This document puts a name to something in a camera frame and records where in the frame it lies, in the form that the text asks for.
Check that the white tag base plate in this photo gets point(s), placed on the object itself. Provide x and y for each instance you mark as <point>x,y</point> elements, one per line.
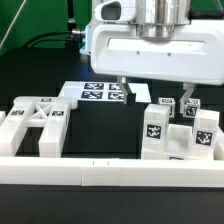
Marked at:
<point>103,91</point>

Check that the white obstacle fence wall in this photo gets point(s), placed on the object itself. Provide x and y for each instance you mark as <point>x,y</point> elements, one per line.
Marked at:
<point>111,172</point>

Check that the white chair nut peg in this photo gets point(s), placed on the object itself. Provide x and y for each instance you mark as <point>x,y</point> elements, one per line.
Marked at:
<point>156,120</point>

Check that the white part at left edge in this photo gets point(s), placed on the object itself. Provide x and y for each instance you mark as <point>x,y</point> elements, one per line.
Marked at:
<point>2,117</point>

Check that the white chair back frame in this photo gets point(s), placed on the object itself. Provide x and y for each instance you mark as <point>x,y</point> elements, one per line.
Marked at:
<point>52,114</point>

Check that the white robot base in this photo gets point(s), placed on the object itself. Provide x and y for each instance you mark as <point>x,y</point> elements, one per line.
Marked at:
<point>85,50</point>

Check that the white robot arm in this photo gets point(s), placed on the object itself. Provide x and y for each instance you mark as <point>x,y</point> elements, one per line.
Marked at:
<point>159,18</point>

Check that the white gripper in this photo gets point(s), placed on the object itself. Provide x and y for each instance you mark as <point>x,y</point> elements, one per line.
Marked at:
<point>195,54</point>

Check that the white chair seat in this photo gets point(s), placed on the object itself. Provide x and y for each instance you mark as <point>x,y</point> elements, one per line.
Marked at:
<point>177,146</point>

